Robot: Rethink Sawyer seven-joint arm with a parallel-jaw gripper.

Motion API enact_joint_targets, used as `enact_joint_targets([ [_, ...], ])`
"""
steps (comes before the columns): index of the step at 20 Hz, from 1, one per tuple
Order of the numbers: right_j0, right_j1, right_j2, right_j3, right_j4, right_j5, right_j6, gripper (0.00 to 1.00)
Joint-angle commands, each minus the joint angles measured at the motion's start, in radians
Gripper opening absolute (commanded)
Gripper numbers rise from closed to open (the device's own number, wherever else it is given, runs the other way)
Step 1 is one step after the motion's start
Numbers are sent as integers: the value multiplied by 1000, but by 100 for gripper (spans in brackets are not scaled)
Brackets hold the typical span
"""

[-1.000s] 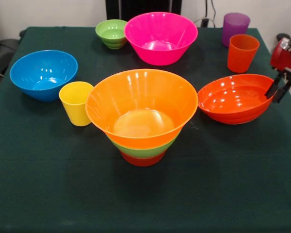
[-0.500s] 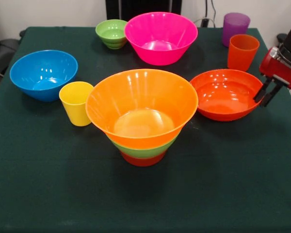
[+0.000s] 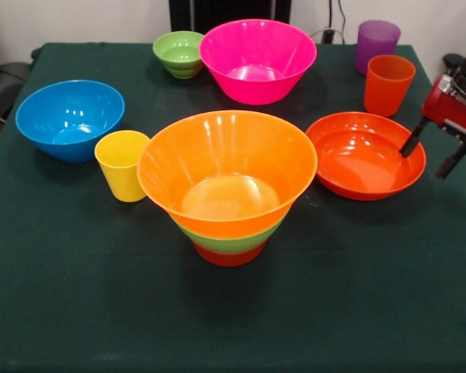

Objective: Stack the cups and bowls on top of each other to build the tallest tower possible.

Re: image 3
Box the large yellow-orange bowl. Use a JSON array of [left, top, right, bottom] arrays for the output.
[[136, 110, 319, 240]]

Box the black clamp knob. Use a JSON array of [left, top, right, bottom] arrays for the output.
[[442, 53, 465, 77]]

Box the purple cup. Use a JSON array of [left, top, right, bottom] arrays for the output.
[[354, 20, 402, 76]]

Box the dark green tablecloth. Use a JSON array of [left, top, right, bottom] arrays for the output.
[[0, 41, 466, 373]]

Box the small green ribbed bowl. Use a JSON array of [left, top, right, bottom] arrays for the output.
[[152, 30, 205, 80]]

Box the wide shallow orange bowl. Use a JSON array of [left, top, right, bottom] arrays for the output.
[[305, 111, 427, 202]]

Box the yellow cup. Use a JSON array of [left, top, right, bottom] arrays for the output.
[[94, 130, 151, 204]]

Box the large pink bowl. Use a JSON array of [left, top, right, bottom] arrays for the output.
[[198, 18, 318, 106]]

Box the orange cup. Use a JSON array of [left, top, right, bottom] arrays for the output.
[[363, 54, 417, 118]]

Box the dark grey chair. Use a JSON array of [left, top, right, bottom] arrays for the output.
[[0, 61, 33, 121]]

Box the black hanging cable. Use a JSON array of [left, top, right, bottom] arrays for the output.
[[336, 0, 349, 44]]

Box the small orange bowl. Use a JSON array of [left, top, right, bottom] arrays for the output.
[[192, 240, 268, 267]]

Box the large green bowl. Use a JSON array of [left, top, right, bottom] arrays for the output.
[[170, 215, 287, 254]]

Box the blue bowl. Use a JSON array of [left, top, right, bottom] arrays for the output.
[[15, 80, 126, 164]]

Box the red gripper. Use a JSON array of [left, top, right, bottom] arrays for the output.
[[398, 74, 466, 180]]

